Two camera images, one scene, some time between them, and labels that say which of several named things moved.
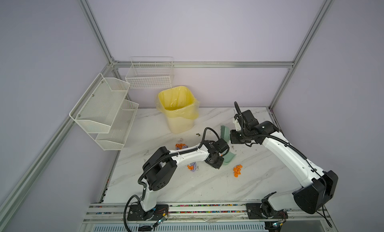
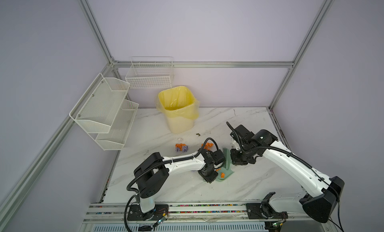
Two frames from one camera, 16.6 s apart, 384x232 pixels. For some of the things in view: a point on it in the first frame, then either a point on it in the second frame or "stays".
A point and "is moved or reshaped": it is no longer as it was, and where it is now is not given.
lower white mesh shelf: [115, 139] stays
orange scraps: [237, 170] → [222, 174]
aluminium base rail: [106, 217] stays
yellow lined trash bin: [181, 107] stays
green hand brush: [225, 133] → [226, 164]
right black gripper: [232, 140] → [235, 161]
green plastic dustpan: [228, 157] is moved or reshaped
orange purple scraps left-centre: [179, 146] stays
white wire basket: [150, 72] stays
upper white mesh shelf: [97, 108] stays
